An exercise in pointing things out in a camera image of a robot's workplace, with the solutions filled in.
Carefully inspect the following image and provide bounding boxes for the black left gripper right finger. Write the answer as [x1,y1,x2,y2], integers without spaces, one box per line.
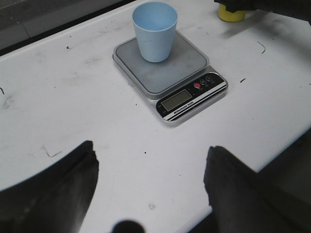
[203,146,311,233]

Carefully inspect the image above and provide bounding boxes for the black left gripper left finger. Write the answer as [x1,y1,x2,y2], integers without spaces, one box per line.
[0,141,99,233]

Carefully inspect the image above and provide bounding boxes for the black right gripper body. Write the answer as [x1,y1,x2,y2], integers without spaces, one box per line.
[214,0,311,24]

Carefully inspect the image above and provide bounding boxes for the yellow squeeze bottle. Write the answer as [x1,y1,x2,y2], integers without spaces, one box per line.
[218,4,246,22]

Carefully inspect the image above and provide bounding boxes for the silver digital kitchen scale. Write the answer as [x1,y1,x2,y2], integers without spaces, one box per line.
[113,32,228,126]

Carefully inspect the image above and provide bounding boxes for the light blue plastic cup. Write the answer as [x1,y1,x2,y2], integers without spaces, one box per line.
[132,1,178,63]

